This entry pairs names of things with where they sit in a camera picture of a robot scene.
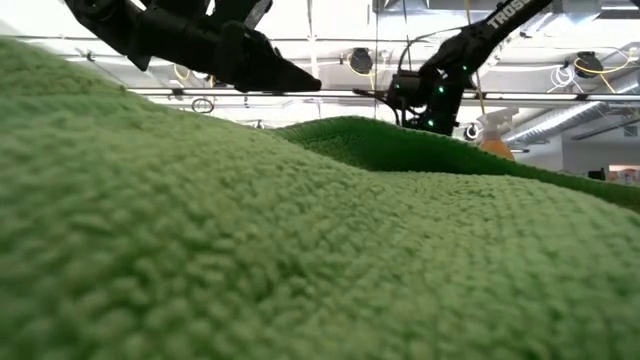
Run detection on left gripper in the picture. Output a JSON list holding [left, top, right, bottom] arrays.
[[134, 9, 322, 94]]

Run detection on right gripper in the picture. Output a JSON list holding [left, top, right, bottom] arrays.
[[417, 82, 466, 137]]

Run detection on green microfiber towel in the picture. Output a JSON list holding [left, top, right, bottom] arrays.
[[0, 35, 640, 360]]

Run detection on orange spray bottle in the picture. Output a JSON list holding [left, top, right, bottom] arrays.
[[477, 107, 520, 161]]

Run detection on long ceiling light strip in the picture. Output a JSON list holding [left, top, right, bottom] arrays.
[[127, 87, 640, 102]]

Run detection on yellow hanging cable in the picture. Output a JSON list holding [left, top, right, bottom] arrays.
[[474, 69, 487, 116]]

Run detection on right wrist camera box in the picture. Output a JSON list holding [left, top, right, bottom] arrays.
[[387, 71, 427, 110]]

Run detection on black camera cable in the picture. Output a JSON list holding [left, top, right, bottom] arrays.
[[398, 30, 454, 74]]

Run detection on black ceiling cable reel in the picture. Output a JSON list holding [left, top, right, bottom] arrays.
[[348, 47, 375, 75], [574, 51, 604, 80]]

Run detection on silver ventilation duct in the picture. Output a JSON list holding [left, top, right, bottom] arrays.
[[502, 82, 640, 146]]

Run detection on white cable coil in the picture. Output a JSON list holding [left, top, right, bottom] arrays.
[[549, 64, 576, 94]]

